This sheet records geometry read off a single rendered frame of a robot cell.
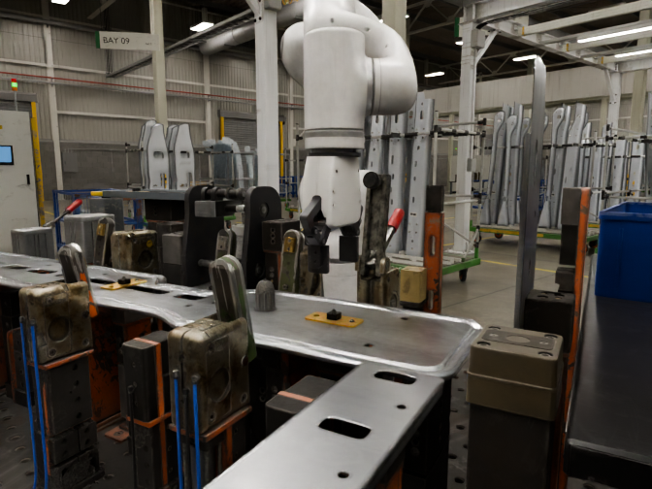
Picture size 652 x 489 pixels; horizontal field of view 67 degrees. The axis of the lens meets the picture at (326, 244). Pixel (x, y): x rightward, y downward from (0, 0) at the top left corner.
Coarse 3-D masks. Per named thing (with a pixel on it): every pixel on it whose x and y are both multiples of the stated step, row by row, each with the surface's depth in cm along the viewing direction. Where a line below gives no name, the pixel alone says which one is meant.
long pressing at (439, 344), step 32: (0, 256) 127; (32, 256) 125; (96, 288) 92; (160, 288) 93; (192, 288) 91; (192, 320) 73; (256, 320) 73; (288, 320) 73; (384, 320) 73; (416, 320) 73; (448, 320) 73; (288, 352) 63; (320, 352) 61; (352, 352) 60; (384, 352) 60; (416, 352) 60; (448, 352) 60
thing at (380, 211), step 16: (368, 176) 81; (384, 176) 82; (368, 192) 83; (384, 192) 82; (368, 208) 83; (384, 208) 82; (368, 224) 84; (384, 224) 83; (368, 240) 84; (384, 240) 83; (368, 256) 85; (384, 256) 84; (368, 272) 85
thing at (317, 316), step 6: (318, 312) 76; (324, 312) 76; (330, 312) 73; (306, 318) 73; (312, 318) 73; (318, 318) 73; (324, 318) 73; (330, 318) 72; (336, 318) 72; (342, 318) 73; (348, 318) 73; (354, 318) 73; (360, 318) 73; (336, 324) 71; (342, 324) 70; (348, 324) 70; (354, 324) 70
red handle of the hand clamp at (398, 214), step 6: (396, 210) 92; (402, 210) 92; (396, 216) 91; (402, 216) 92; (390, 222) 90; (396, 222) 90; (390, 228) 89; (396, 228) 90; (390, 234) 88; (390, 240) 88; (372, 258) 84; (366, 264) 84; (372, 264) 83
